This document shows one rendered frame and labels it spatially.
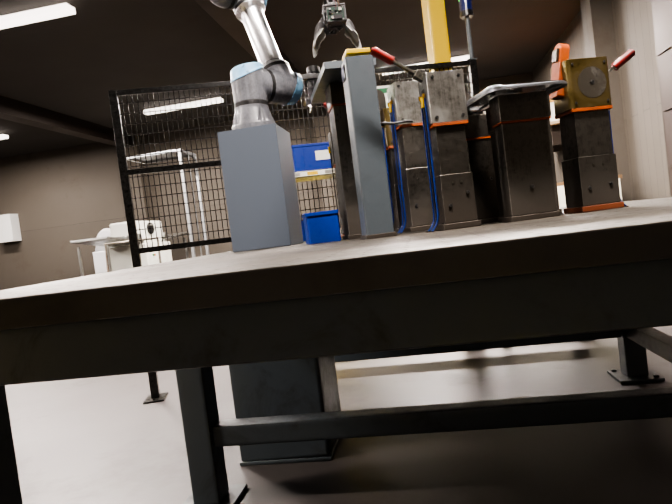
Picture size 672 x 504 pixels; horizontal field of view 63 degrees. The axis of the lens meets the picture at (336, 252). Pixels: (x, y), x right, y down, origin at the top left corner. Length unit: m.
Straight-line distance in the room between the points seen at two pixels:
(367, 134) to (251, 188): 0.60
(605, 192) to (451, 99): 0.43
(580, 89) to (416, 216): 0.50
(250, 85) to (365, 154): 0.70
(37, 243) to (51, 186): 1.13
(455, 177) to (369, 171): 0.21
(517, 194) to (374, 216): 0.33
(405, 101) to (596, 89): 0.47
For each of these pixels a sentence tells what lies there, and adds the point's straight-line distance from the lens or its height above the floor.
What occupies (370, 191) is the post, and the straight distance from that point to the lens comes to 1.34.
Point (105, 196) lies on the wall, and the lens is 11.16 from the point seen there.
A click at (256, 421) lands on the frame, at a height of 0.23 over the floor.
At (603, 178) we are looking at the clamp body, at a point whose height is 0.77.
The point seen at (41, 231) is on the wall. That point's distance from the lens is 11.91.
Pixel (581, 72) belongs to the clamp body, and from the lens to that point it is 1.47.
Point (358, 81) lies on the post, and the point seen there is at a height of 1.08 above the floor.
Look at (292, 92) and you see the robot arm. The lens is 2.03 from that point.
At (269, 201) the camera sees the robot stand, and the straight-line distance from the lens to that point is 1.82.
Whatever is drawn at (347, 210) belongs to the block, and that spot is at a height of 0.78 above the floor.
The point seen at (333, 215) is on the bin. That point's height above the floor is 0.77.
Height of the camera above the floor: 0.73
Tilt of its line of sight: 2 degrees down
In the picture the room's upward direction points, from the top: 7 degrees counter-clockwise
